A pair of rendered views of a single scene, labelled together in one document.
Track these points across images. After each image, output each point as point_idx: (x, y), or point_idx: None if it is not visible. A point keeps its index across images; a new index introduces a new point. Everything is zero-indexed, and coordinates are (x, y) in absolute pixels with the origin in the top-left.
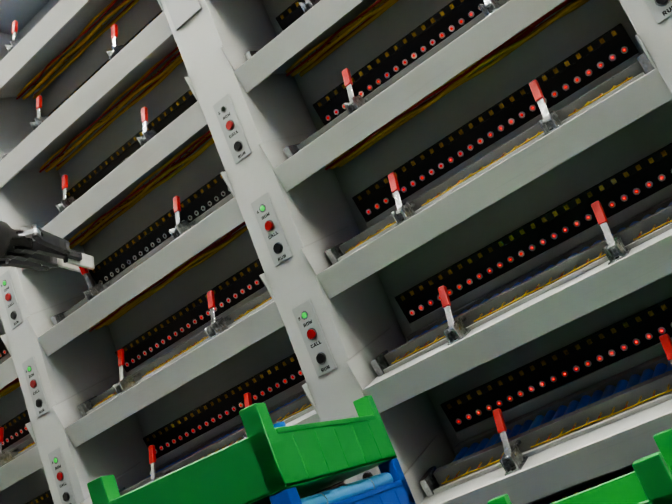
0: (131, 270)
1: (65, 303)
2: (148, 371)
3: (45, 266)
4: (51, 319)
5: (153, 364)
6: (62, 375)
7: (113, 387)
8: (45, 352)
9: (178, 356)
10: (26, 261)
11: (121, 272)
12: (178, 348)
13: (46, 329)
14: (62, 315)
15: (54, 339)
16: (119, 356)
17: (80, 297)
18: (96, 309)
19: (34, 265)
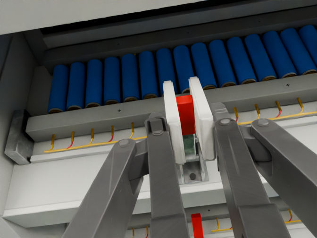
0: (254, 103)
1: (0, 88)
2: (218, 221)
3: (141, 178)
4: (7, 155)
5: (228, 215)
6: (47, 228)
7: (140, 225)
8: (21, 225)
9: (296, 228)
10: (118, 227)
11: (229, 101)
12: (282, 208)
13: (4, 181)
14: (24, 134)
15: (56, 217)
16: (197, 227)
17: (10, 54)
18: (203, 199)
19: (130, 211)
